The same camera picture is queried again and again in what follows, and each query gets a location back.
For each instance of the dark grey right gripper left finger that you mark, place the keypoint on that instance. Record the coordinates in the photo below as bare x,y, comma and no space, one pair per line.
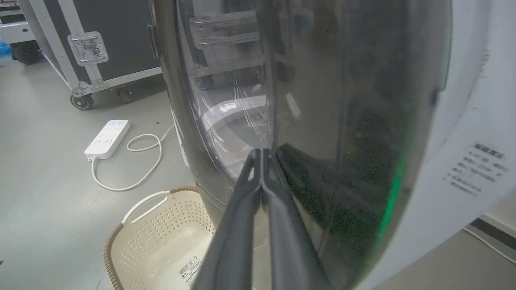
236,237

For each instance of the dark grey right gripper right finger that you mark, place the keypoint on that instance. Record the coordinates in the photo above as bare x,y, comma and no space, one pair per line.
288,241

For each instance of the dark round washing machine door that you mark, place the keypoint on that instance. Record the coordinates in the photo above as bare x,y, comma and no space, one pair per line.
322,100

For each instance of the white washing machine body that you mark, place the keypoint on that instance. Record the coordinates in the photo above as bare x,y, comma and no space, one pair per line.
451,161

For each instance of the cream perforated laundry basket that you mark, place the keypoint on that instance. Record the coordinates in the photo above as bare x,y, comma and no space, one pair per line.
161,245

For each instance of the white power strip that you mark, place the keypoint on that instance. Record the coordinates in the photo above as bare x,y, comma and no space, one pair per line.
107,139

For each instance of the black flight case on wheels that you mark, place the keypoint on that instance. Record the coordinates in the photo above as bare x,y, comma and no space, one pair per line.
96,44

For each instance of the white and grey cart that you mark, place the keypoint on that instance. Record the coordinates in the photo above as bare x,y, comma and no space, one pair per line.
18,34

